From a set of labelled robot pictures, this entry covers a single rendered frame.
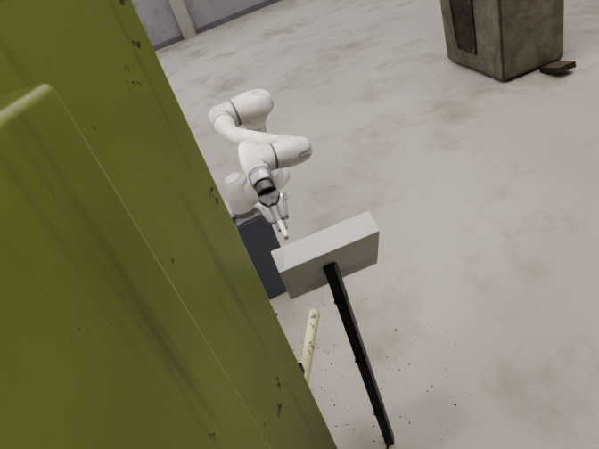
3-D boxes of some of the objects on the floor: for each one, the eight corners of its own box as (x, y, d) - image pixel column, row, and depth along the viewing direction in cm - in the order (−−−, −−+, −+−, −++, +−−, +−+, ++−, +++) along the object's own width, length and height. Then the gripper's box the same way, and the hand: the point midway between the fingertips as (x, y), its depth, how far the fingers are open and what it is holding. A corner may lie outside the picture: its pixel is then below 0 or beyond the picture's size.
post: (385, 436, 220) (324, 258, 160) (394, 436, 219) (335, 257, 159) (385, 444, 217) (322, 266, 157) (394, 444, 215) (334, 265, 156)
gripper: (282, 183, 186) (305, 234, 175) (250, 196, 185) (271, 248, 174) (278, 173, 179) (302, 225, 168) (245, 186, 178) (267, 240, 168)
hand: (283, 229), depth 173 cm, fingers closed
